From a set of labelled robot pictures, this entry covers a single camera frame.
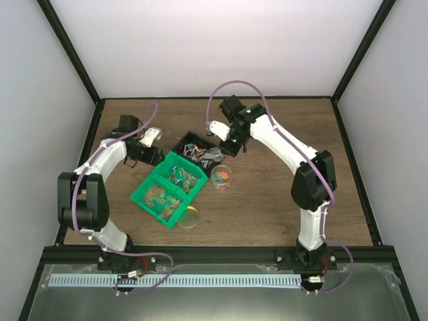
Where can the light blue slotted cable duct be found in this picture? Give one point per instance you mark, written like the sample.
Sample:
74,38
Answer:
178,281

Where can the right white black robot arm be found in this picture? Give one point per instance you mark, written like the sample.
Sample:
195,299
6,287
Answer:
314,180

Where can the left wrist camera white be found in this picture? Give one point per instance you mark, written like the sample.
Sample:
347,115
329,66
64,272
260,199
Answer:
150,136

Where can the green bin gummy candies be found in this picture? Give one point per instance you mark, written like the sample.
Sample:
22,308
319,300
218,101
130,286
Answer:
162,199

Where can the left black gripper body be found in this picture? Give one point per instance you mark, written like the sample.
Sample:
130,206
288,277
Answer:
151,158

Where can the black bin candies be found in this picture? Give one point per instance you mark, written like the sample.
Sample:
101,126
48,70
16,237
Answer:
192,147

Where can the clear plastic jar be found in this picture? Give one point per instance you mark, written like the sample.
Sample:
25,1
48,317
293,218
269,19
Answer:
221,177

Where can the gold jar lid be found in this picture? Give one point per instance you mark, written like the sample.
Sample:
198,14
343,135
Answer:
189,219

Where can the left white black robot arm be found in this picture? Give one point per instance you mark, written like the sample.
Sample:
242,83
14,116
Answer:
82,198

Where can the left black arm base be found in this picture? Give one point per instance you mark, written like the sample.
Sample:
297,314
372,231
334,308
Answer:
122,263

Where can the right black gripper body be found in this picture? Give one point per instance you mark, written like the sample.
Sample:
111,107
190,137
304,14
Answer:
233,150

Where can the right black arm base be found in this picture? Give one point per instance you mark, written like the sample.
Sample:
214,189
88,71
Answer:
300,260

